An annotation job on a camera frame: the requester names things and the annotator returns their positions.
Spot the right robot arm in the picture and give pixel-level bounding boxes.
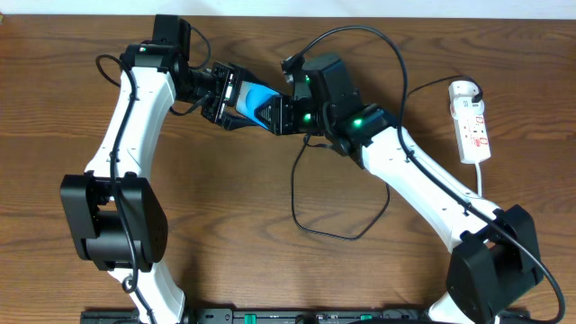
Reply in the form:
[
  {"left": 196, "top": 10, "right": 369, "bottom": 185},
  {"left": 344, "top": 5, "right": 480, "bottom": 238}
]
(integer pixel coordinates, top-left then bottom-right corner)
[{"left": 238, "top": 54, "right": 545, "bottom": 323}]

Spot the black camera cable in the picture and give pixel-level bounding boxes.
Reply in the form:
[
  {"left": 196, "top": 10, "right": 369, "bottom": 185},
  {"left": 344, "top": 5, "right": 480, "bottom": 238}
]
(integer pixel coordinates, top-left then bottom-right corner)
[
  {"left": 94, "top": 24, "right": 212, "bottom": 324},
  {"left": 281, "top": 24, "right": 566, "bottom": 324}
]

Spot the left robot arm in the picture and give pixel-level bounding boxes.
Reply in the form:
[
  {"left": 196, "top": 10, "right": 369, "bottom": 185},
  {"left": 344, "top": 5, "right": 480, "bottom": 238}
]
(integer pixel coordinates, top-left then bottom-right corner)
[{"left": 60, "top": 14, "right": 252, "bottom": 323}]

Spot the black right camera cable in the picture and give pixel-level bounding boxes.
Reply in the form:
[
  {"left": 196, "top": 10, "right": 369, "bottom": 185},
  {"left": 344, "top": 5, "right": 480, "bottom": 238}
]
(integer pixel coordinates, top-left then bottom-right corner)
[{"left": 281, "top": 24, "right": 566, "bottom": 324}]

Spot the black left camera cable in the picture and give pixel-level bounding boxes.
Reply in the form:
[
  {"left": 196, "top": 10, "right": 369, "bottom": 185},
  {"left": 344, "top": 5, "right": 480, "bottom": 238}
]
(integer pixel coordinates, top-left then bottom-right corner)
[{"left": 94, "top": 24, "right": 212, "bottom": 324}]

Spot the black USB charging cable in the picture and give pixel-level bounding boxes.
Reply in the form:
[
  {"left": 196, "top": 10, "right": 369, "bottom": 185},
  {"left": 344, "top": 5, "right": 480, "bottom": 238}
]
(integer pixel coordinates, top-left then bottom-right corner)
[{"left": 290, "top": 74, "right": 484, "bottom": 242}]

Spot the white power strip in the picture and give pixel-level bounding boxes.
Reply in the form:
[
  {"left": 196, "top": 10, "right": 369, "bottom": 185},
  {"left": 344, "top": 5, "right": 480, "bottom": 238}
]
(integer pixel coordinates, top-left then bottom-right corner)
[{"left": 449, "top": 97, "right": 491, "bottom": 164}]

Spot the white USB charger plug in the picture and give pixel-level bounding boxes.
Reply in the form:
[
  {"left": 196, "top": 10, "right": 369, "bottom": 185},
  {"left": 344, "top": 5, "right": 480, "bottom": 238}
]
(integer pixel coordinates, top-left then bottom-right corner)
[{"left": 448, "top": 80, "right": 483, "bottom": 104}]

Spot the blue Galaxy smartphone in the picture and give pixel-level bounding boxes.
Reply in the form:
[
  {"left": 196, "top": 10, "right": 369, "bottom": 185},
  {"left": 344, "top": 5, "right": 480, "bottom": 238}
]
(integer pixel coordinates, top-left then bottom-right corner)
[{"left": 235, "top": 81, "right": 281, "bottom": 128}]

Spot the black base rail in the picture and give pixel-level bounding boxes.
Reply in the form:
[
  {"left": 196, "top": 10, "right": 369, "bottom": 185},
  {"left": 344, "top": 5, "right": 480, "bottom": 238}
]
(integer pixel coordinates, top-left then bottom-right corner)
[{"left": 78, "top": 307, "right": 432, "bottom": 324}]

